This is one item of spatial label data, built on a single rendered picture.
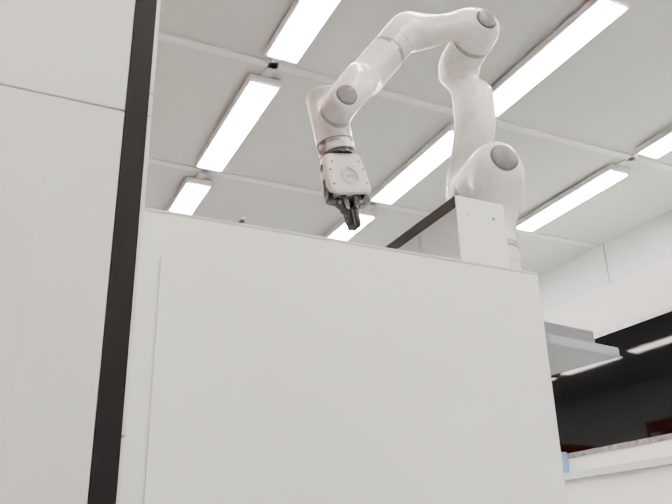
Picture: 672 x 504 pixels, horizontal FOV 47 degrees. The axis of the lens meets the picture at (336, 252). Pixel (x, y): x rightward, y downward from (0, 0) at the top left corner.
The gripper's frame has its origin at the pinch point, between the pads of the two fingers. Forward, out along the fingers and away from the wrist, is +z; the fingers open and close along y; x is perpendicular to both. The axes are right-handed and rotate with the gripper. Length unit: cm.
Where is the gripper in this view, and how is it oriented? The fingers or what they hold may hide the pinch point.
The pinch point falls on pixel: (352, 220)
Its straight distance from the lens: 167.1
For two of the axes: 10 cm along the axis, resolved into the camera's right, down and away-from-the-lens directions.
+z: 2.1, 9.4, -2.9
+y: 8.8, -0.5, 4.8
